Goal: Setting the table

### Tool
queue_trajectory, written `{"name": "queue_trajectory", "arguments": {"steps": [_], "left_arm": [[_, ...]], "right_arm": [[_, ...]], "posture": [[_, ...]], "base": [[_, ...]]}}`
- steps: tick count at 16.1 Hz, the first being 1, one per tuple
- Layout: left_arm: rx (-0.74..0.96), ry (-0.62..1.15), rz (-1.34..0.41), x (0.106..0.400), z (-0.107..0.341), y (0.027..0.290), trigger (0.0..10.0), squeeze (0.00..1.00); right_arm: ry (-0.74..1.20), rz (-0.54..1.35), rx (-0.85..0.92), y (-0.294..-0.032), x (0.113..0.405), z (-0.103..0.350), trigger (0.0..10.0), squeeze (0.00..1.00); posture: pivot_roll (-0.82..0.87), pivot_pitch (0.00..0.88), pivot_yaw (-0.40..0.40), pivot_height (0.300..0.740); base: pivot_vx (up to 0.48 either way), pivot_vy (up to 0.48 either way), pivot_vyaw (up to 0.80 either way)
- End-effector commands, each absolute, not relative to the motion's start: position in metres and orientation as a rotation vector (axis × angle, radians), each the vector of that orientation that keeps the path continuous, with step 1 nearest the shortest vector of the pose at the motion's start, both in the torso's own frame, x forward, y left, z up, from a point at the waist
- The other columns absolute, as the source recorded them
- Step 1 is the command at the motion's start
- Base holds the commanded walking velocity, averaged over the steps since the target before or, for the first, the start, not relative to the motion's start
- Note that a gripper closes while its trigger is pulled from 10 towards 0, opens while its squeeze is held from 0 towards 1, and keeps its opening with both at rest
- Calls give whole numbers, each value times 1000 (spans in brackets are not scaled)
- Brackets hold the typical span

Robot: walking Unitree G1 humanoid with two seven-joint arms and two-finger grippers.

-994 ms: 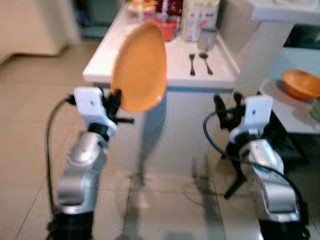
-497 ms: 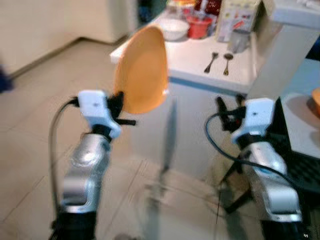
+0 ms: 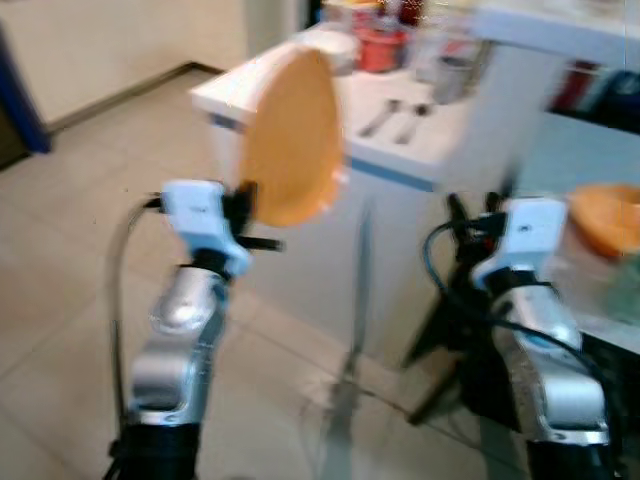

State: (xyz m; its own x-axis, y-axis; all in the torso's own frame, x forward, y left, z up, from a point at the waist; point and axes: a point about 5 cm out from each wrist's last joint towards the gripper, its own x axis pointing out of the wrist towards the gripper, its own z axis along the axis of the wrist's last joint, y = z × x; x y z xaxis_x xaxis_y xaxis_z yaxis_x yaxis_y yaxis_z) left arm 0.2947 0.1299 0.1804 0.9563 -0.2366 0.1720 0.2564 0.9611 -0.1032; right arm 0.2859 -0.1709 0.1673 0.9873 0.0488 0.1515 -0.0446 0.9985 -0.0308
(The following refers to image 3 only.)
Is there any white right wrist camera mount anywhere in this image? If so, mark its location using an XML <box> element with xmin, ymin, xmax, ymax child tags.
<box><xmin>470</xmin><ymin>197</ymin><xmax>572</xmax><ymax>293</ymax></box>

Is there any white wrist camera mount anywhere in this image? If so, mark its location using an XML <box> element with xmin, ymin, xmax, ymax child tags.
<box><xmin>470</xmin><ymin>197</ymin><xmax>572</xmax><ymax>293</ymax></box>
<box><xmin>158</xmin><ymin>179</ymin><xmax>253</xmax><ymax>279</ymax></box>

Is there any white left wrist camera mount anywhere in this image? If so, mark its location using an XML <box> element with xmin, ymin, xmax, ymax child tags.
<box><xmin>158</xmin><ymin>179</ymin><xmax>253</xmax><ymax>279</ymax></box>

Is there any green cup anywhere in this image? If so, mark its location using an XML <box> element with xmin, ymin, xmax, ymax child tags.
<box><xmin>606</xmin><ymin>254</ymin><xmax>640</xmax><ymax>323</ymax></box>

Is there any blue furniture edge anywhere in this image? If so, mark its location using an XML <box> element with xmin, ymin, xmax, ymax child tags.
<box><xmin>0</xmin><ymin>20</ymin><xmax>53</xmax><ymax>157</ymax></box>

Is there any metal spoon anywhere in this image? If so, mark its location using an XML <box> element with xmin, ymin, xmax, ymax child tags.
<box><xmin>358</xmin><ymin>98</ymin><xmax>403</xmax><ymax>139</ymax></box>
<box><xmin>393</xmin><ymin>102</ymin><xmax>433</xmax><ymax>147</ymax></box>

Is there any grey left arm cable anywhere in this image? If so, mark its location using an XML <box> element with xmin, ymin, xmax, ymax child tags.
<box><xmin>106</xmin><ymin>196</ymin><xmax>164</xmax><ymax>441</ymax></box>

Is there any white bowl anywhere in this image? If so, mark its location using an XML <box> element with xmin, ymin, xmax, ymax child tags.
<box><xmin>306</xmin><ymin>29</ymin><xmax>361</xmax><ymax>77</ymax></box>

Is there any metal cup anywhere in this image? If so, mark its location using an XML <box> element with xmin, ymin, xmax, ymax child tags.
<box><xmin>431</xmin><ymin>54</ymin><xmax>473</xmax><ymax>104</ymax></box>

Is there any red can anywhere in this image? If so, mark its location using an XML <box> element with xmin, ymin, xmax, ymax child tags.
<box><xmin>553</xmin><ymin>60</ymin><xmax>599</xmax><ymax>113</ymax></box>

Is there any red cup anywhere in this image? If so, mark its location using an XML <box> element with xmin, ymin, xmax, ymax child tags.
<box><xmin>356</xmin><ymin>24</ymin><xmax>411</xmax><ymax>74</ymax></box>

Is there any black table leg frame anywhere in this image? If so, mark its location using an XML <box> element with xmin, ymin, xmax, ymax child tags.
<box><xmin>402</xmin><ymin>262</ymin><xmax>521</xmax><ymax>431</ymax></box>

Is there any orange bowl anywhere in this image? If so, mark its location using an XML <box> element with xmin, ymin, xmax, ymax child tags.
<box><xmin>567</xmin><ymin>184</ymin><xmax>640</xmax><ymax>260</ymax></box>

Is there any orange plate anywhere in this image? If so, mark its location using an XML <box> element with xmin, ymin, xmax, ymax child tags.
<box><xmin>242</xmin><ymin>45</ymin><xmax>348</xmax><ymax>229</ymax></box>

